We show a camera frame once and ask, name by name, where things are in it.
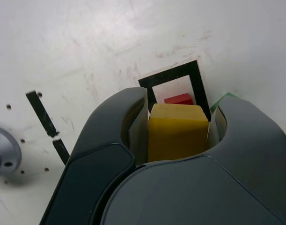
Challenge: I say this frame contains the green cube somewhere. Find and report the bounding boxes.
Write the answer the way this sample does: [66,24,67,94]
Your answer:
[210,92,239,113]

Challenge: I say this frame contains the red cube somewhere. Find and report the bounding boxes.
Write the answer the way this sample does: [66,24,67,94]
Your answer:
[163,93,194,105]

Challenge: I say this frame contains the black tape strip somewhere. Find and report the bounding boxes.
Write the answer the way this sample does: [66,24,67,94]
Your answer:
[25,90,71,165]

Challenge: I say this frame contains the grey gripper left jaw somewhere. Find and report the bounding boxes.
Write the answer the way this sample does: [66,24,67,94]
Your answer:
[39,87,150,225]

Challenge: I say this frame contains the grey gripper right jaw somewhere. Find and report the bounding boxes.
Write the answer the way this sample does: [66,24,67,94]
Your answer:
[99,96,286,225]

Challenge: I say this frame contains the black tape square outline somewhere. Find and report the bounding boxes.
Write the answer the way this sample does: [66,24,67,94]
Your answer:
[138,60,213,122]

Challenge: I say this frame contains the yellow cube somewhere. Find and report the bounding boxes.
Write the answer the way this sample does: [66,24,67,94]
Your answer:
[147,104,209,163]

